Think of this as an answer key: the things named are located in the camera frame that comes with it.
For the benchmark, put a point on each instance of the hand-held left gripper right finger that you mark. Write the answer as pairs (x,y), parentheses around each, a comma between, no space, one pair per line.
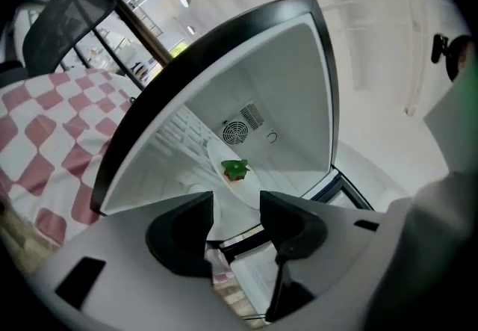
(298,236)

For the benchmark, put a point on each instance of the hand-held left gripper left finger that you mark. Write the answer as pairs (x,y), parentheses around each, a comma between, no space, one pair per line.
(175,243)

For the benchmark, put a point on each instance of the white round plate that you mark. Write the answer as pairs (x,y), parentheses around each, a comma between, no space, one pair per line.
(242,195)

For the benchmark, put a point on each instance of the red strawberry with green leaves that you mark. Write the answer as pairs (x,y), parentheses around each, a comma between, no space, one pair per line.
(235,169)

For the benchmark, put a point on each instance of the small black fridge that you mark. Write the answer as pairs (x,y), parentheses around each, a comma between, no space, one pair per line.
(280,79)

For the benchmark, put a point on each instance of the red and white checkered tablecloth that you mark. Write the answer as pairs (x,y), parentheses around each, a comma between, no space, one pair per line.
(45,127)

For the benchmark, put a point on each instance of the white ceiling tube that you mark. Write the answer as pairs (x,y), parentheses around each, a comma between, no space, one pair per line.
(422,96)

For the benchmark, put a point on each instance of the round pendant lamp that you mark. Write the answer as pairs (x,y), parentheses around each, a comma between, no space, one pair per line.
(183,0)
(190,29)

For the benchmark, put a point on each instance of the black mesh office chair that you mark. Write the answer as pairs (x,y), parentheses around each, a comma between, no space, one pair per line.
(67,23)

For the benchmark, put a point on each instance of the dark glass partition frame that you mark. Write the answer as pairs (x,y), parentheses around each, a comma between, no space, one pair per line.
(145,32)

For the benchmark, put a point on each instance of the black head-worn camera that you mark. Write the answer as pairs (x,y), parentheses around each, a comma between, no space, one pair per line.
(438,47)

